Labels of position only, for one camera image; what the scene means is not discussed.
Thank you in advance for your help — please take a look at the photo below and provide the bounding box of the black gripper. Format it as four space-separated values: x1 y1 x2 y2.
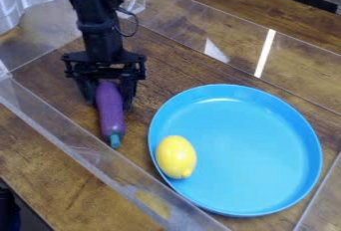
61 21 147 111

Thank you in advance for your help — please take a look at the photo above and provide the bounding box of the purple toy eggplant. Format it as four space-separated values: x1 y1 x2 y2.
96 82 126 148

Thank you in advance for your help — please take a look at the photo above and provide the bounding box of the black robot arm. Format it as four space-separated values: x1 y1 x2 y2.
61 0 147 110

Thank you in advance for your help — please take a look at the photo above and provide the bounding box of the blue round tray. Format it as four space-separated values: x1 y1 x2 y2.
148 84 322 217

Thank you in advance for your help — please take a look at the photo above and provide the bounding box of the clear acrylic enclosure wall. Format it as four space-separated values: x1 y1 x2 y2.
0 0 341 231

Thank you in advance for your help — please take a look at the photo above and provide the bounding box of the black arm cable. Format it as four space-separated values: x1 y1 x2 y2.
112 6 140 38

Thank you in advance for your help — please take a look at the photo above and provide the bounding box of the yellow toy lemon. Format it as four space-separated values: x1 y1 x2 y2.
155 135 196 179

